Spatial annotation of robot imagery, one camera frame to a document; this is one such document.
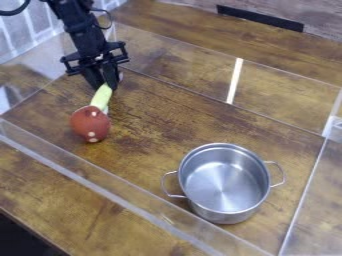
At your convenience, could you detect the black bar on table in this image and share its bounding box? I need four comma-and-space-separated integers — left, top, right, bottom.
217, 5, 305, 32

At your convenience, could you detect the clear acrylic barrier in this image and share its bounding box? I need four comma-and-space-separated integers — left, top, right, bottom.
0, 118, 273, 256
280, 89, 342, 256

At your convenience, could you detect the green handled metal spoon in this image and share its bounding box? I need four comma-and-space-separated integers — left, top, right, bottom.
90, 83, 114, 114

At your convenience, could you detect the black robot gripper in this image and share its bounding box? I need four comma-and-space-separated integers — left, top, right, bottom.
60, 25, 130, 90

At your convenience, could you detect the red toy mushroom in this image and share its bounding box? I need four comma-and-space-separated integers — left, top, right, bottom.
70, 106, 111, 143

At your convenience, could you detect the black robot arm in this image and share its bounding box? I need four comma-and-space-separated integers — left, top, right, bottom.
40, 0, 130, 90

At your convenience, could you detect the stainless steel pot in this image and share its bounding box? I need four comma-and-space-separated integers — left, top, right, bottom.
161, 143, 286, 224

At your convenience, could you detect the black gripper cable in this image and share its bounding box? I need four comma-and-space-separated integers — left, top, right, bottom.
89, 8, 115, 31

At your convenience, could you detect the clear acrylic triangle bracket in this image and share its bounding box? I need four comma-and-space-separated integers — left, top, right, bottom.
105, 22, 118, 42

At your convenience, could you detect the clear acrylic right barrier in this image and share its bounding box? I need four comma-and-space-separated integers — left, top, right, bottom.
280, 89, 342, 256

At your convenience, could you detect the clear acrylic front barrier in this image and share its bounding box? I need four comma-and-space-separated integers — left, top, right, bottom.
0, 118, 273, 256

